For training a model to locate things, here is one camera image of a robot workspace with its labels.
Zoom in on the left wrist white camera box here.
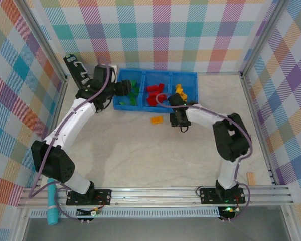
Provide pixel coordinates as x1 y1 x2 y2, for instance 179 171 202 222
107 64 119 83

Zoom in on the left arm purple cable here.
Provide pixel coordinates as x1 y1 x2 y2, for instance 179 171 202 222
29 57 116 221

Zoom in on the thin aluminium frame rail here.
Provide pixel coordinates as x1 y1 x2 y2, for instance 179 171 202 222
84 71 243 77

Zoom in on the teal foam tube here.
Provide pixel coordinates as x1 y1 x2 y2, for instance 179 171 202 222
47 178 59 225

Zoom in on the aluminium frame post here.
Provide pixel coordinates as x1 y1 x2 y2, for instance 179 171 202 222
19 0 68 82
240 0 291 78

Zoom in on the wide aluminium extrusion rail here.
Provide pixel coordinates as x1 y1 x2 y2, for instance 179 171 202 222
17 185 294 208

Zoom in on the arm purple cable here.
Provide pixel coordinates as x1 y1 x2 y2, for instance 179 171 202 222
29 57 116 221
156 93 253 223

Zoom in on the blue three-compartment plastic bin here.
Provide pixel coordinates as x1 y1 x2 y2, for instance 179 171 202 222
112 69 199 111

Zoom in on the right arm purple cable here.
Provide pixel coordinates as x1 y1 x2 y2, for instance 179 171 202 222
156 93 253 223

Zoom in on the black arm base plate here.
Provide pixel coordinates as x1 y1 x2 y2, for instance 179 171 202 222
66 188 113 207
199 187 247 205

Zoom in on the small controller board with wires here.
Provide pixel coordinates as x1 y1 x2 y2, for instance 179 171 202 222
217 205 241 223
76 206 102 225

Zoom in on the white slotted cable duct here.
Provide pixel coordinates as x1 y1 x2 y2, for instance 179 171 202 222
29 208 221 218

